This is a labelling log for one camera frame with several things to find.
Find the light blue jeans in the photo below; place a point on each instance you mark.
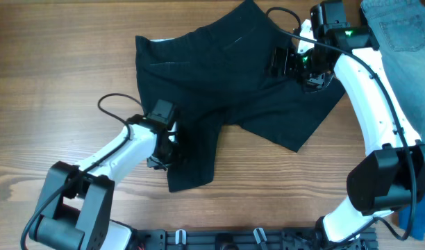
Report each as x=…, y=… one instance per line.
x=399, y=27

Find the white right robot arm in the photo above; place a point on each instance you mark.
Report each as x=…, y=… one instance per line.
x=392, y=175

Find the black shorts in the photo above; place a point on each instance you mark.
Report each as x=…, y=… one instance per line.
x=218, y=75

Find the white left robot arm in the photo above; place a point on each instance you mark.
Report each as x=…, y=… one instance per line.
x=75, y=203

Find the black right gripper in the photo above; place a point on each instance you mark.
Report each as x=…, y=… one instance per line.
x=289, y=67

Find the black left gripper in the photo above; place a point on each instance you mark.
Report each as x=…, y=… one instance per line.
x=176, y=158

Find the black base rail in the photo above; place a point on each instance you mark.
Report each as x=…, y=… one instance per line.
x=285, y=239

